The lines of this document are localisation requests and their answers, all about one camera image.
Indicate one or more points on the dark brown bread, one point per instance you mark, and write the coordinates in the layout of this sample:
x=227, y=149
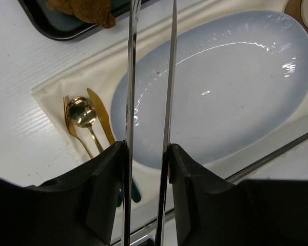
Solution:
x=89, y=11

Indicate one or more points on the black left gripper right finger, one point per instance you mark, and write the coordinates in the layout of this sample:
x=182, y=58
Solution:
x=211, y=211

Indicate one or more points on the light blue oval plate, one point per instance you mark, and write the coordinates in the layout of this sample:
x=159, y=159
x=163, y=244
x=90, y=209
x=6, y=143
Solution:
x=237, y=78

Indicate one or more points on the gold spoon green handle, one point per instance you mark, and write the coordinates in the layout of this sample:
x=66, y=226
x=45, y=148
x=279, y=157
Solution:
x=83, y=115

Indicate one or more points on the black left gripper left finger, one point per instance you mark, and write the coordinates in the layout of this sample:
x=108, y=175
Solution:
x=76, y=208

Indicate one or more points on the metal cup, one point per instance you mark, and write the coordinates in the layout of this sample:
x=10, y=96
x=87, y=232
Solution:
x=298, y=9

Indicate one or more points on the metal tongs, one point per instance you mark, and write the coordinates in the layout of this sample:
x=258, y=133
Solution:
x=148, y=113

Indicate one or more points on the black baking tray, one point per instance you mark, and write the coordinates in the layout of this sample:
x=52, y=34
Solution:
x=56, y=25

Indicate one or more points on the gold fork green handle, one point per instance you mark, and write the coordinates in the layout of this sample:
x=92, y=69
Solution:
x=70, y=127

